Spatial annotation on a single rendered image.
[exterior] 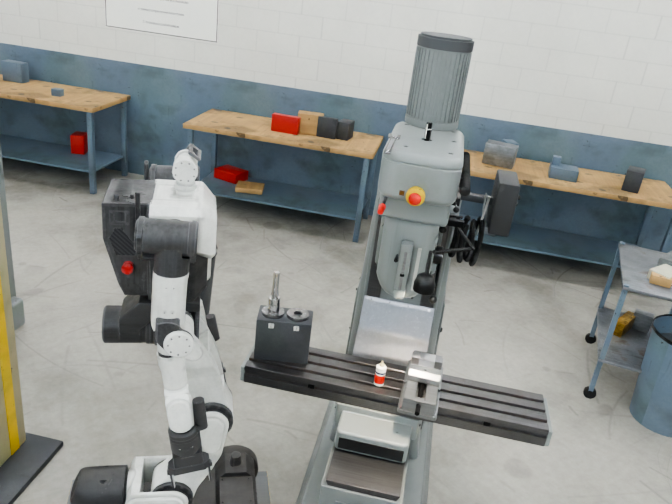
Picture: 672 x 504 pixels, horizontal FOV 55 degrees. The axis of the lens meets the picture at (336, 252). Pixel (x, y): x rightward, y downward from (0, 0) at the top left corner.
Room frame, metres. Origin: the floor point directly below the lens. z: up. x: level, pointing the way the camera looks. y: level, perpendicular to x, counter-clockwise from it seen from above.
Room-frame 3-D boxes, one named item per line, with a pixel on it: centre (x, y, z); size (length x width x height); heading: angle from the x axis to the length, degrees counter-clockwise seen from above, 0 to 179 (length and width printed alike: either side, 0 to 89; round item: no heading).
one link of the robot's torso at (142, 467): (1.66, 0.51, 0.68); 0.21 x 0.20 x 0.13; 103
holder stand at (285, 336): (2.23, 0.17, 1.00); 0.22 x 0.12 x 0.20; 92
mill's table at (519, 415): (2.15, -0.30, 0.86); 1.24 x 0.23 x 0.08; 82
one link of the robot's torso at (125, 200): (1.66, 0.50, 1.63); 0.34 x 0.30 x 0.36; 13
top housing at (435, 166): (2.17, -0.26, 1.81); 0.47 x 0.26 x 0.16; 172
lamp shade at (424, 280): (1.92, -0.31, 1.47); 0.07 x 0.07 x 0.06
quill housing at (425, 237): (2.16, -0.26, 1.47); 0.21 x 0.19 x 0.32; 82
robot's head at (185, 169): (1.67, 0.44, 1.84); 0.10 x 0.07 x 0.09; 13
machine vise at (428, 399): (2.10, -0.40, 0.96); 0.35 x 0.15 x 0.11; 170
